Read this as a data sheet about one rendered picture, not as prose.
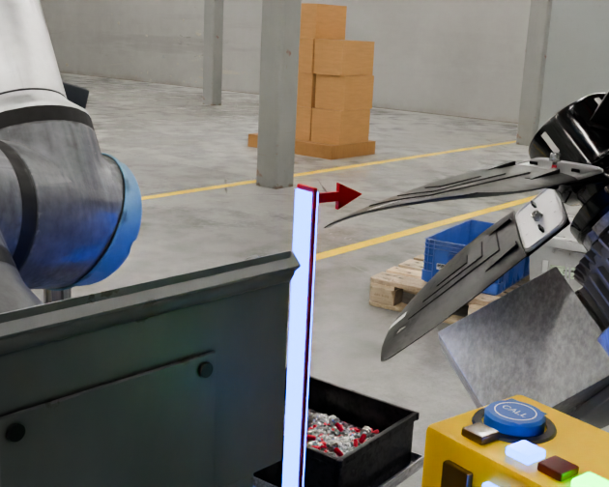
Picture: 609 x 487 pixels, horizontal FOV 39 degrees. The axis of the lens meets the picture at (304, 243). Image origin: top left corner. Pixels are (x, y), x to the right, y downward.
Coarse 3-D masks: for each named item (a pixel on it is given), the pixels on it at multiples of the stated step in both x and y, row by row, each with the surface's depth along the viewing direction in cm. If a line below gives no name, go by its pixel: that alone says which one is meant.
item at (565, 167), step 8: (528, 160) 100; (536, 160) 100; (544, 160) 100; (544, 168) 96; (560, 168) 96; (568, 168) 96; (576, 168) 95; (584, 168) 95; (592, 168) 95; (600, 168) 95; (576, 176) 92; (584, 176) 92
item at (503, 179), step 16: (512, 160) 96; (464, 176) 92; (480, 176) 90; (496, 176) 90; (512, 176) 90; (528, 176) 89; (544, 176) 90; (560, 176) 90; (416, 192) 87; (432, 192) 84; (448, 192) 83; (464, 192) 80; (480, 192) 75; (496, 192) 77; (512, 192) 80; (368, 208) 86; (384, 208) 81
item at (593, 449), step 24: (480, 408) 61; (432, 432) 57; (456, 432) 57; (552, 432) 57; (576, 432) 58; (600, 432) 58; (432, 456) 58; (456, 456) 56; (480, 456) 54; (504, 456) 54; (576, 456) 54; (600, 456) 54; (432, 480) 58; (480, 480) 54; (504, 480) 53; (528, 480) 51; (552, 480) 51
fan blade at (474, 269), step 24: (504, 216) 113; (480, 240) 114; (504, 240) 108; (456, 264) 114; (480, 264) 109; (504, 264) 105; (432, 288) 116; (456, 288) 109; (480, 288) 105; (408, 312) 117; (432, 312) 110; (408, 336) 109; (384, 360) 108
